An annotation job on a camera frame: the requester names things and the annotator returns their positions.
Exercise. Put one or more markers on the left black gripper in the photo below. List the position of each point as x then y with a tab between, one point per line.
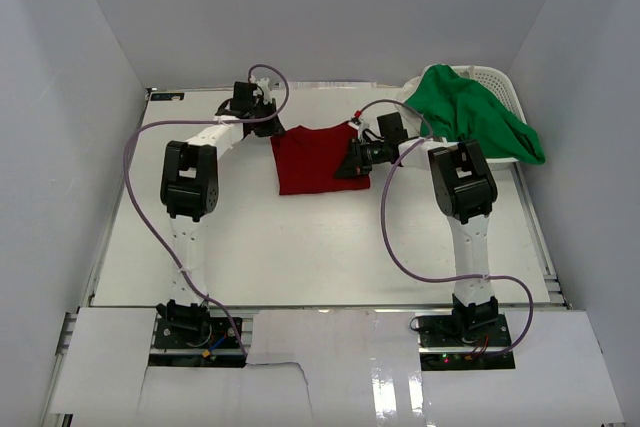
267	126

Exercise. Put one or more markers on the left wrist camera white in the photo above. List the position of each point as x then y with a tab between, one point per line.
265	89

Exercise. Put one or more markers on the green t shirt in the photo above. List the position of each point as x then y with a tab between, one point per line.
475	112

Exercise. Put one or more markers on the red t shirt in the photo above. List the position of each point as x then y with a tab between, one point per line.
307	159

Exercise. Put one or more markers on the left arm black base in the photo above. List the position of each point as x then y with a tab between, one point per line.
198	340

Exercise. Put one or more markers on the black label sticker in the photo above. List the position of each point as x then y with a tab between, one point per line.
166	96

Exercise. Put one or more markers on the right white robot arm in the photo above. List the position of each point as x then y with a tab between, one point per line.
465	192

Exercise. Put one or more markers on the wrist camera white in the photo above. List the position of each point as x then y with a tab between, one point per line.
265	89
358	124

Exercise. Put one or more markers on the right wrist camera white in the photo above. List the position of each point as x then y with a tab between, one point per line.
358	124

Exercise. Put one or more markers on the white plastic laundry basket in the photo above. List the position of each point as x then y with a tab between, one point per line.
495	97

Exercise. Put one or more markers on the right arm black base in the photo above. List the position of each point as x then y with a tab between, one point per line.
443	347

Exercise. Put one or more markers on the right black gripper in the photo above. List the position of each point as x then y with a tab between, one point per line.
358	158

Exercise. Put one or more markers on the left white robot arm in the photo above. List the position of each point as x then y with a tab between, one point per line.
190	192

